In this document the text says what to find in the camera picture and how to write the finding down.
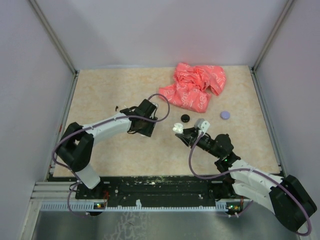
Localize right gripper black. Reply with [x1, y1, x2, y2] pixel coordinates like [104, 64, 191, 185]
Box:
[176, 126, 222, 159]

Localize white earbud charging case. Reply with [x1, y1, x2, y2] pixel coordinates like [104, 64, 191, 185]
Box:
[172, 122, 184, 134]

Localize purple earbud charging case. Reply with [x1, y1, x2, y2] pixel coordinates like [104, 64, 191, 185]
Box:
[220, 111, 231, 120]

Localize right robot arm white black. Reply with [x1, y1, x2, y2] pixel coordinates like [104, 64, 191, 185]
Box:
[172, 123, 317, 237]

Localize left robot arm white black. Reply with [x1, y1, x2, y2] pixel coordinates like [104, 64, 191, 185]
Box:
[54, 99, 158, 199]

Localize black earbud charging case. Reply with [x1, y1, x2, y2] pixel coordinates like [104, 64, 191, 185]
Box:
[180, 114, 191, 123]

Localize crumpled pink printed cloth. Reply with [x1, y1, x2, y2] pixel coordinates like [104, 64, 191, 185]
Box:
[158, 62, 227, 113]

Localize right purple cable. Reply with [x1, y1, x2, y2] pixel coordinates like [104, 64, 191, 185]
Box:
[187, 132, 313, 237]

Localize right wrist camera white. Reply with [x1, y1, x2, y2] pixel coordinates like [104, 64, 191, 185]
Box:
[194, 118, 210, 135]

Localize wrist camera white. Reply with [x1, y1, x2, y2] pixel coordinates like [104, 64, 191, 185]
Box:
[151, 102, 159, 109]
[194, 118, 210, 135]

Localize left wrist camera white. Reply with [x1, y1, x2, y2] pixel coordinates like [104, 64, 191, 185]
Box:
[151, 102, 159, 109]

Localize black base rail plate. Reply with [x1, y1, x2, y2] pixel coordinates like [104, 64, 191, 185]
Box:
[75, 175, 241, 208]

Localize left aluminium frame post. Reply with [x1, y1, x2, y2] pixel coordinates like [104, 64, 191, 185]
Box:
[27, 0, 79, 75]

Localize aluminium frame post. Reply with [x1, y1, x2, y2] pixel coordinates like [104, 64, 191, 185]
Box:
[251, 0, 296, 73]
[27, 0, 79, 75]

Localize white slotted cable duct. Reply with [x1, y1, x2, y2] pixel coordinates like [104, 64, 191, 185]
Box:
[40, 200, 235, 212]

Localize right aluminium frame post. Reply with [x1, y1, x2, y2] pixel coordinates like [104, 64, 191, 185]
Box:
[251, 0, 296, 73]

